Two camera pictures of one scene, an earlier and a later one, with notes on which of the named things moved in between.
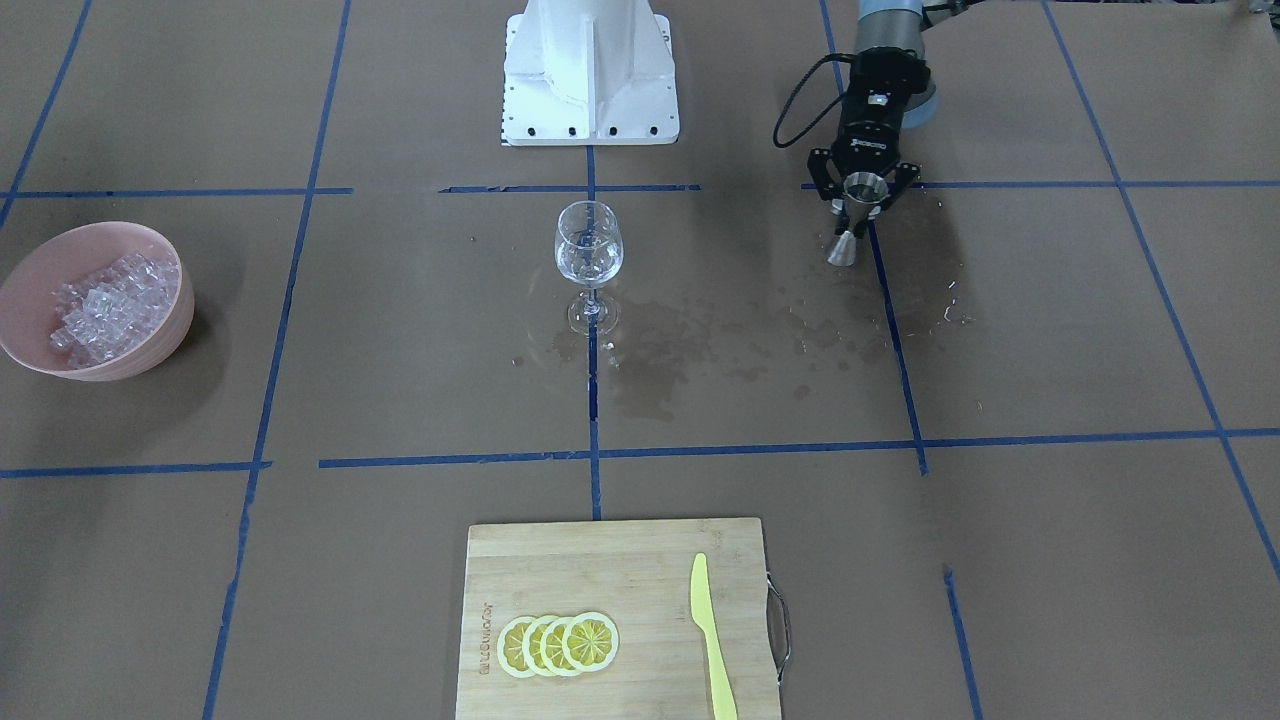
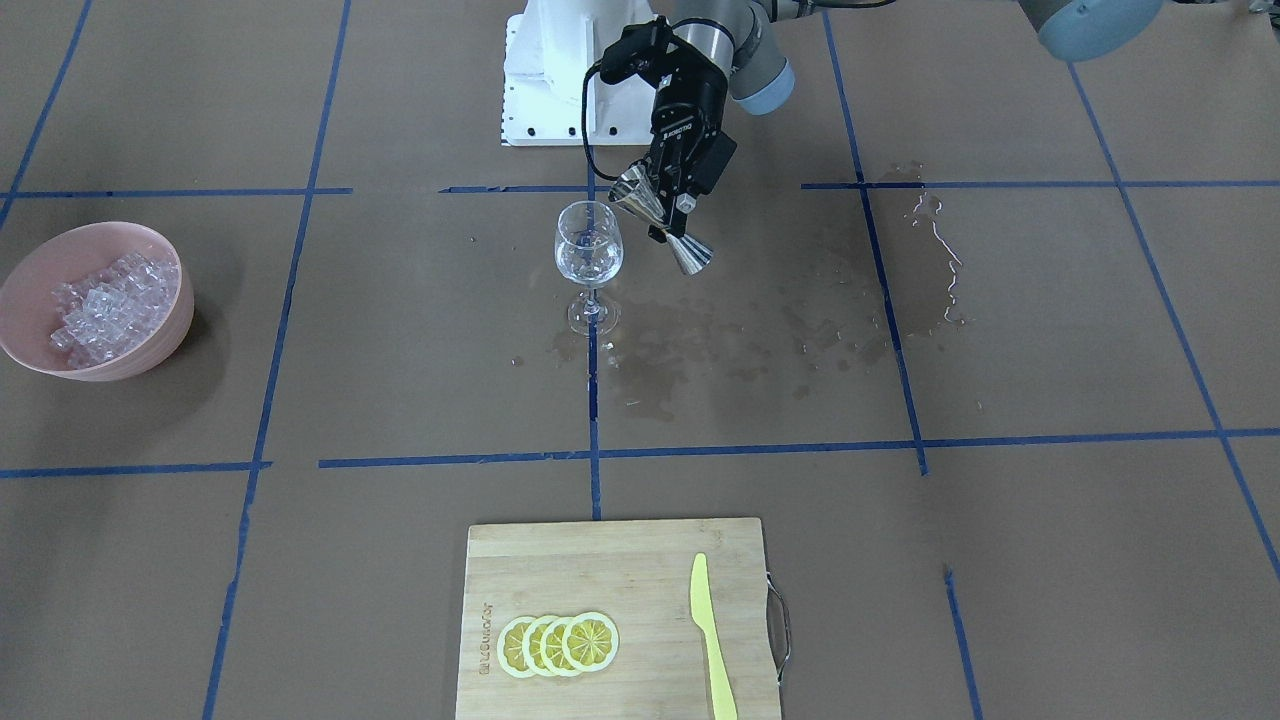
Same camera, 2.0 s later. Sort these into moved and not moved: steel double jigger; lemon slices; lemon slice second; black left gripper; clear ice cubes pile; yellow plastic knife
Moved: steel double jigger; black left gripper
Not moved: lemon slices; clear ice cubes pile; lemon slice second; yellow plastic knife
